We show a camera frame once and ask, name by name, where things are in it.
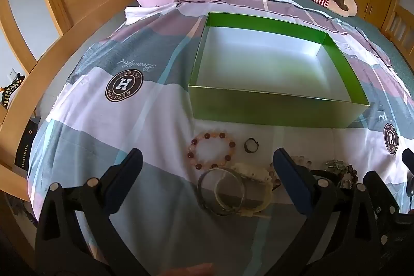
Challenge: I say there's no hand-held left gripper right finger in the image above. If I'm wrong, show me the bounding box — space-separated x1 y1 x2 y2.
265 148 379 276

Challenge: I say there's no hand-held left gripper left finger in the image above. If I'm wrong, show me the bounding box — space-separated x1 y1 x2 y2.
35 148 149 276

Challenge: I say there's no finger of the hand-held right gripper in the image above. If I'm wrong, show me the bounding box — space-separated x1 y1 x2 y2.
402 148 414 196
364 171 414 276

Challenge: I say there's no white carved bracelet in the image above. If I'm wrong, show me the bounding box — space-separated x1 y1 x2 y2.
233 162 275 218

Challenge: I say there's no yellowish translucent bangle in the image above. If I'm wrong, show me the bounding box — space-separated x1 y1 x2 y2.
214 176 246 211

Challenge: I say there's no clear glass bangle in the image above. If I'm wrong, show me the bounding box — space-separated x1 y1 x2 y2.
197 168 245 216

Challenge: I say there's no green cardboard box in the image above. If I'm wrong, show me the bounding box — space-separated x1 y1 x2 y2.
188 11 369 129

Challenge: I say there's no red and orange bead bracelet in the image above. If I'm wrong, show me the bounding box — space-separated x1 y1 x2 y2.
188 132 236 170

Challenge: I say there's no printed bed sheet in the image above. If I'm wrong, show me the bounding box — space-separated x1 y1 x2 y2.
27 0 414 276

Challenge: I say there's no pink bead bracelet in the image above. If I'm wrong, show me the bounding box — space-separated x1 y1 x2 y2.
267 156 313 191

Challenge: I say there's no brown bead bracelet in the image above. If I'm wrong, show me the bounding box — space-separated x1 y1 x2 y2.
336 166 359 189

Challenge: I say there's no green bead bracelet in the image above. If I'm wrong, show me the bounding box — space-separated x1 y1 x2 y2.
325 160 348 174

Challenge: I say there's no dark ring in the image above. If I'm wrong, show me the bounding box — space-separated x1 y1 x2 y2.
244 138 260 154

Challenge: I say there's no wooden bed frame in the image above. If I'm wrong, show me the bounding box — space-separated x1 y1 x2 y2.
0 9 130 173

